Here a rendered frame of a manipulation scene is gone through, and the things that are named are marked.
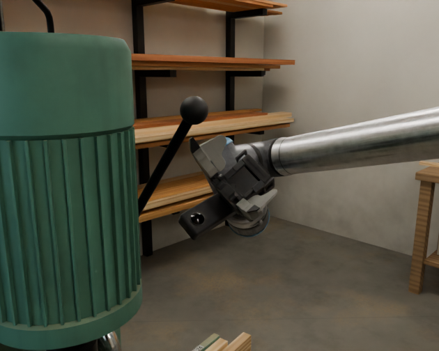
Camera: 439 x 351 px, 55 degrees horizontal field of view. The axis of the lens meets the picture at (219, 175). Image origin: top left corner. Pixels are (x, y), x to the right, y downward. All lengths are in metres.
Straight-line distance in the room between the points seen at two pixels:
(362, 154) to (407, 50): 2.93
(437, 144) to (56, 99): 0.57
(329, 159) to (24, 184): 0.60
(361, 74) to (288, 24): 0.89
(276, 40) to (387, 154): 3.62
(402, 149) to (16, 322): 0.62
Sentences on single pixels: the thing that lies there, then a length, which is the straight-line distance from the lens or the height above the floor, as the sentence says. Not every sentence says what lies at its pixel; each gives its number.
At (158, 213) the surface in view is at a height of 0.53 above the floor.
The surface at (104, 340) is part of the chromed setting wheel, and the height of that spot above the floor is 1.05.
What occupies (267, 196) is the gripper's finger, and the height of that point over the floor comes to 1.29.
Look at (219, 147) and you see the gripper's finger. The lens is 0.69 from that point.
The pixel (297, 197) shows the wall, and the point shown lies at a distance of 4.33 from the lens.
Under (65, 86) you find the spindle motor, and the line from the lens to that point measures 0.41.
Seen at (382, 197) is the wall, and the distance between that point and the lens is 3.89.
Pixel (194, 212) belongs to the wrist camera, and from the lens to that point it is 0.71.
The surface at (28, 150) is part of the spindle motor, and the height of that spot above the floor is 1.40.
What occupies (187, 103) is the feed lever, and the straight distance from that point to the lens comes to 0.51.
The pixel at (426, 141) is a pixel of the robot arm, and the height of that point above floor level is 1.36.
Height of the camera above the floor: 1.47
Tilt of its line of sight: 13 degrees down
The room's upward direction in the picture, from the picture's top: straight up
